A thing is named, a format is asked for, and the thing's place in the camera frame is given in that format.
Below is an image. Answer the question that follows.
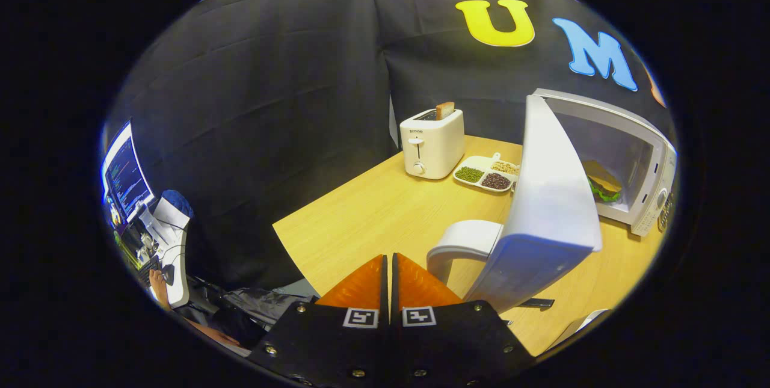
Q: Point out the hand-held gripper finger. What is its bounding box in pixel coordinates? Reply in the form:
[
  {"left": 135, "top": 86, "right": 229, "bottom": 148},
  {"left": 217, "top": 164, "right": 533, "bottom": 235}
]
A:
[
  {"left": 391, "top": 253, "right": 536, "bottom": 388},
  {"left": 248, "top": 254, "right": 389, "bottom": 388}
]

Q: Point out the white microwave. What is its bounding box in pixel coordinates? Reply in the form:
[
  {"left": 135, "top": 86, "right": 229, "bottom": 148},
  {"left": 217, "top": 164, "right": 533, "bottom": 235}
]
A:
[{"left": 427, "top": 88, "right": 677, "bottom": 314}]

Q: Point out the lettuce sandwich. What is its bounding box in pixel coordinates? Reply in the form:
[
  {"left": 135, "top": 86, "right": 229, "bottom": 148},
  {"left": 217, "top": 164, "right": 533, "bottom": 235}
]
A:
[{"left": 581, "top": 159, "right": 623, "bottom": 203}]

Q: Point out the dark plastic bag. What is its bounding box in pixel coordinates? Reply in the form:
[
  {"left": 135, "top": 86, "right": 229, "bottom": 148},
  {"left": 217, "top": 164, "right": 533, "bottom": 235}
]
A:
[{"left": 211, "top": 288, "right": 319, "bottom": 340}]

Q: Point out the cream toaster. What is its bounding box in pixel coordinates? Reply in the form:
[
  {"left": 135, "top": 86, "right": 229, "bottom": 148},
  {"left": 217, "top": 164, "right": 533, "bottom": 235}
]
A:
[{"left": 399, "top": 108, "right": 465, "bottom": 180}]

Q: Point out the white divided bean dish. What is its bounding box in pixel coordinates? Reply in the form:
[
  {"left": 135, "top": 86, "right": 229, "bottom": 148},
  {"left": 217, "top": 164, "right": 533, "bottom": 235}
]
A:
[{"left": 452, "top": 152, "right": 520, "bottom": 194}]

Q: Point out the black backdrop cloth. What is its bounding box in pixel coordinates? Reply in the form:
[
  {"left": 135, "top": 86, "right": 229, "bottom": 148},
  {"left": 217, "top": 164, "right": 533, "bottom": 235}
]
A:
[{"left": 105, "top": 0, "right": 674, "bottom": 292}]

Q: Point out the white object with blue top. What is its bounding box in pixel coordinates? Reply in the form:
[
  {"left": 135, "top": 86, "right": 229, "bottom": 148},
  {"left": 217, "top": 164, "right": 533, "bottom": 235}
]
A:
[{"left": 140, "top": 189, "right": 194, "bottom": 309}]

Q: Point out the cluttered work desk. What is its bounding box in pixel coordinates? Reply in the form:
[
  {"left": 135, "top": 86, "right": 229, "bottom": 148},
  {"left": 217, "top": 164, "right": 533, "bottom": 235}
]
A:
[{"left": 111, "top": 214, "right": 166, "bottom": 289}]

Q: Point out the computer monitor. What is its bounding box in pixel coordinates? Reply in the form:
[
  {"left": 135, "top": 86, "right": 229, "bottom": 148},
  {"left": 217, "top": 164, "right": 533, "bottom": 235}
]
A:
[{"left": 101, "top": 120, "right": 156, "bottom": 224}]

